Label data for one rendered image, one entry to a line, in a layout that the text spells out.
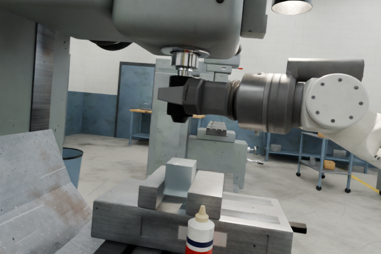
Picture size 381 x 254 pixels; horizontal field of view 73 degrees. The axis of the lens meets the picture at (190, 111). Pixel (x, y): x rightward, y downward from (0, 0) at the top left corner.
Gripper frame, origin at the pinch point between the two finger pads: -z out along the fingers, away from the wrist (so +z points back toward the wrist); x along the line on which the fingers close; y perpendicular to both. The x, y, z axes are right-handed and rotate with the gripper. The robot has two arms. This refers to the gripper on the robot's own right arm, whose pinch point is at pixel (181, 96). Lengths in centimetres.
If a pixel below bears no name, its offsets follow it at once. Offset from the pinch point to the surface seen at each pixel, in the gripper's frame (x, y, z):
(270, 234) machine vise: -3.5, 21.2, 16.6
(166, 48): 3.9, -7.4, -1.5
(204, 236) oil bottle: 5.7, 19.9, 8.4
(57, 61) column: -6.9, -6.4, -40.1
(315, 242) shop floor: -232, 123, 39
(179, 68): 1.6, -4.5, -0.1
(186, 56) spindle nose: 2.0, -6.4, 1.3
